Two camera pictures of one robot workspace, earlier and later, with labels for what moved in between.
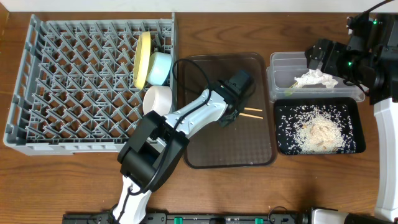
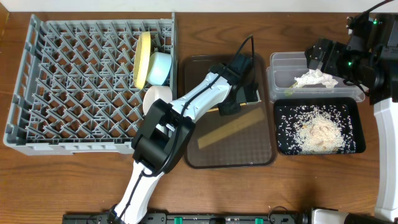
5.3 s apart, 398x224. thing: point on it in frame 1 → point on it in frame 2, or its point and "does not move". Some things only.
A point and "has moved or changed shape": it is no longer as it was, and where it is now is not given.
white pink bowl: [158, 98] does not move
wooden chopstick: [247, 108] has moved or changed shape
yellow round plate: [142, 60] does not move
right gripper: [335, 50] does not move
